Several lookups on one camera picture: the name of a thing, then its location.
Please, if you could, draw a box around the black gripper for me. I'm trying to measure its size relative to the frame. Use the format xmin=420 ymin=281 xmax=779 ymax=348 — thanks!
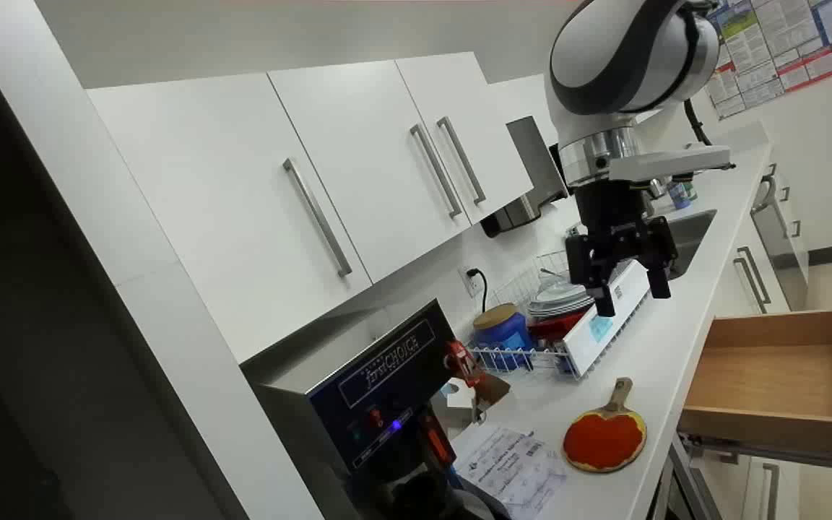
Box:
xmin=567 ymin=180 xmax=675 ymax=319

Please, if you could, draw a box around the wooden top drawer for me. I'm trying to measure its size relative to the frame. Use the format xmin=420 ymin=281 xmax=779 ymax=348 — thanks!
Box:
xmin=678 ymin=310 xmax=832 ymax=465

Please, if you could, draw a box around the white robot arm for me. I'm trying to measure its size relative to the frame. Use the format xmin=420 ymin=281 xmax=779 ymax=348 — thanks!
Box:
xmin=544 ymin=0 xmax=732 ymax=319

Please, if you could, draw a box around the white blue box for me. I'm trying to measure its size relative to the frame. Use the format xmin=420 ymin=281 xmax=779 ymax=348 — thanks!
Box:
xmin=560 ymin=260 xmax=649 ymax=375

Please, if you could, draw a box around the kitchen sink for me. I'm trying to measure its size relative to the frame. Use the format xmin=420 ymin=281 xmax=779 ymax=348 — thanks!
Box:
xmin=667 ymin=212 xmax=714 ymax=281

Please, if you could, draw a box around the red bowl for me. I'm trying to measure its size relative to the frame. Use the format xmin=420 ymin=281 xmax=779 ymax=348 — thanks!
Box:
xmin=528 ymin=281 xmax=593 ymax=340

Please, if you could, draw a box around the blue cup with lid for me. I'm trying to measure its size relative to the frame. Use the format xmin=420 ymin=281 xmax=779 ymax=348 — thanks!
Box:
xmin=470 ymin=304 xmax=535 ymax=372

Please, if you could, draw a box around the red ping pong paddle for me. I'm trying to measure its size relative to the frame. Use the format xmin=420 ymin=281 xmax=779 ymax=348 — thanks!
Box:
xmin=564 ymin=378 xmax=646 ymax=473

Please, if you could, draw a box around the steel paper towel dispenser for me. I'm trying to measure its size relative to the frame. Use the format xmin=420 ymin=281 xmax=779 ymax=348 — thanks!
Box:
xmin=477 ymin=112 xmax=573 ymax=241

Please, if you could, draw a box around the right white cabinet door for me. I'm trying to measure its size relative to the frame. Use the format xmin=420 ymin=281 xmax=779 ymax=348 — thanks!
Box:
xmin=396 ymin=52 xmax=531 ymax=223

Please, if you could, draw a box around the white cabinet door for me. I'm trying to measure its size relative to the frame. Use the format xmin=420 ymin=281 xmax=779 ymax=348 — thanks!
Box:
xmin=271 ymin=62 xmax=467 ymax=281
xmin=89 ymin=72 xmax=369 ymax=361
xmin=396 ymin=52 xmax=531 ymax=223

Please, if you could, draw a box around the printed paper sheet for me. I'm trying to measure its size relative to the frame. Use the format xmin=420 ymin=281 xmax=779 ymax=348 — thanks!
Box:
xmin=454 ymin=423 xmax=567 ymax=520

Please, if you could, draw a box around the black coffee machine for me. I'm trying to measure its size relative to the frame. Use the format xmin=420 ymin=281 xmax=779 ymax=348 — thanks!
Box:
xmin=243 ymin=300 xmax=508 ymax=520

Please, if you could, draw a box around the middle white cabinet door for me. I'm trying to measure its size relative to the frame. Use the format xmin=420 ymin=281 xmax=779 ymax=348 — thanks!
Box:
xmin=271 ymin=62 xmax=467 ymax=281

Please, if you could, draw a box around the left white cabinet door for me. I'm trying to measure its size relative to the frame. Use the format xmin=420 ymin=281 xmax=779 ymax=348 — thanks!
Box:
xmin=89 ymin=72 xmax=369 ymax=361

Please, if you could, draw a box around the wall poster calendar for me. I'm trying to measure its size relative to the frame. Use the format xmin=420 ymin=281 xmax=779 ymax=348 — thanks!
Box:
xmin=706 ymin=0 xmax=832 ymax=119

